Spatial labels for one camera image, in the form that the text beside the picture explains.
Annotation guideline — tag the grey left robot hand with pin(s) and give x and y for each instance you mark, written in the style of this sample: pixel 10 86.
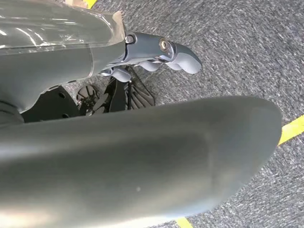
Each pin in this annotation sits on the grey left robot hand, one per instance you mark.
pixel 142 163

